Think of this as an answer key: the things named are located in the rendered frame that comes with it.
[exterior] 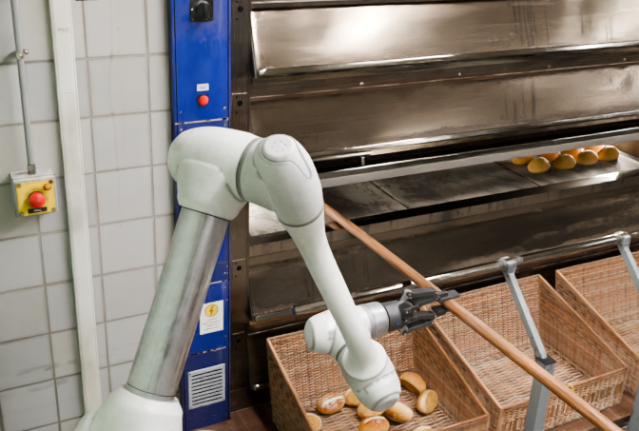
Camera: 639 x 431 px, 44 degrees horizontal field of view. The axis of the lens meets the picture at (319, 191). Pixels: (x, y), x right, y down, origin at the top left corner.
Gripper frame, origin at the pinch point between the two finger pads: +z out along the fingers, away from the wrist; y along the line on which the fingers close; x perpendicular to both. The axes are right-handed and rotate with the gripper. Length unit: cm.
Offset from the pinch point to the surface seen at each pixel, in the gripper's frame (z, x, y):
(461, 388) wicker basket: 25, -17, 47
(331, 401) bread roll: -11, -37, 55
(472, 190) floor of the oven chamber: 58, -63, 1
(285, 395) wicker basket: -29, -35, 46
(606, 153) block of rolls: 130, -68, -2
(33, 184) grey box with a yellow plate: -95, -47, -30
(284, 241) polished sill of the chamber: -22, -53, 2
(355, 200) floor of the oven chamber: 14, -71, 2
